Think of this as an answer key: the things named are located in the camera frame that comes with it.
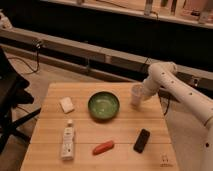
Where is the black phone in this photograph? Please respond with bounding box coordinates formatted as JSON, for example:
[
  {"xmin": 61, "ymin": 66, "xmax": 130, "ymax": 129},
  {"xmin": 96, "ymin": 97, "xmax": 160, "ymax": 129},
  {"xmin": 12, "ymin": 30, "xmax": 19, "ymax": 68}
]
[{"xmin": 133, "ymin": 129, "xmax": 150, "ymax": 153}]

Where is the white ceramic cup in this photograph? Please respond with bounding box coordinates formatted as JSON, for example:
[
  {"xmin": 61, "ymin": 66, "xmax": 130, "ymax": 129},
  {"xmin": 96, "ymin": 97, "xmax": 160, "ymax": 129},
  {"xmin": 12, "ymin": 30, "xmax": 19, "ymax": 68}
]
[{"xmin": 131, "ymin": 84, "xmax": 142, "ymax": 106}]

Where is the black floor cable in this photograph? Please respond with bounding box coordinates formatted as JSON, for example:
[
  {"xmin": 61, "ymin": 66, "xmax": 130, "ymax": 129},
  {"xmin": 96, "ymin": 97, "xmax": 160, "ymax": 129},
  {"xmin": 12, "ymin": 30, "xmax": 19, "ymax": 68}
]
[{"xmin": 8, "ymin": 39, "xmax": 44, "ymax": 75}]

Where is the green ceramic bowl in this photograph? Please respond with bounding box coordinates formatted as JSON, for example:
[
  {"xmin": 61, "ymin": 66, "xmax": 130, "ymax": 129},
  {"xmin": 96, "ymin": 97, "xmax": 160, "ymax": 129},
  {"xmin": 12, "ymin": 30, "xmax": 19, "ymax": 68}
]
[{"xmin": 88, "ymin": 91, "xmax": 120, "ymax": 120}]

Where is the white plastic bottle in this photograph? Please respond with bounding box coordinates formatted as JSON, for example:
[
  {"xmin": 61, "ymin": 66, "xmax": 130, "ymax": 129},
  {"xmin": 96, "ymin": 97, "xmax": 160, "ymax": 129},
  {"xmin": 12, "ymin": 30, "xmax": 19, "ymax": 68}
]
[{"xmin": 61, "ymin": 119, "xmax": 75, "ymax": 160}]

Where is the orange carrot toy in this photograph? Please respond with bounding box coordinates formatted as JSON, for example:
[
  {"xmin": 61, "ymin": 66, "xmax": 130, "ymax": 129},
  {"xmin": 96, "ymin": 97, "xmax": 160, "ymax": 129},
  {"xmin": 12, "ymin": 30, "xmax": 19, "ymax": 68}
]
[{"xmin": 92, "ymin": 141, "xmax": 114, "ymax": 155}]

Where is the black office chair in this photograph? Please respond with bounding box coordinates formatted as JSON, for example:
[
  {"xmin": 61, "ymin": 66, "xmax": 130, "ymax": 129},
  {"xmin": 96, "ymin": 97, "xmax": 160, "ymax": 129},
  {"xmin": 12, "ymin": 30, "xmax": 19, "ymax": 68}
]
[{"xmin": 0, "ymin": 46, "xmax": 41, "ymax": 154}]

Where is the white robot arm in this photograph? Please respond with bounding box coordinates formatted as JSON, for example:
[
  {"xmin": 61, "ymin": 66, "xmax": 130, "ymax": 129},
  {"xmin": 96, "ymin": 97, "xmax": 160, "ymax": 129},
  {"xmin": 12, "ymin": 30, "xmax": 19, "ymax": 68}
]
[{"xmin": 141, "ymin": 62, "xmax": 213, "ymax": 171}]

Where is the white sponge block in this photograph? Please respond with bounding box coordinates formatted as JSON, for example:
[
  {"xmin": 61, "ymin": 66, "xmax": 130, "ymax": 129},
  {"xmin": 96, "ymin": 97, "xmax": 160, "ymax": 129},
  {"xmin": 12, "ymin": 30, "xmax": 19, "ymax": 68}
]
[{"xmin": 60, "ymin": 97, "xmax": 74, "ymax": 114}]

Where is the wooden table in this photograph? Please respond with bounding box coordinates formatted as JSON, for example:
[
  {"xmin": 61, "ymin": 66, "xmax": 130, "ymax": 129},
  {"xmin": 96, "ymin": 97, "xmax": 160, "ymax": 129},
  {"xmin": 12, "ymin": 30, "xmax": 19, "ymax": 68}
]
[{"xmin": 21, "ymin": 83, "xmax": 179, "ymax": 171}]

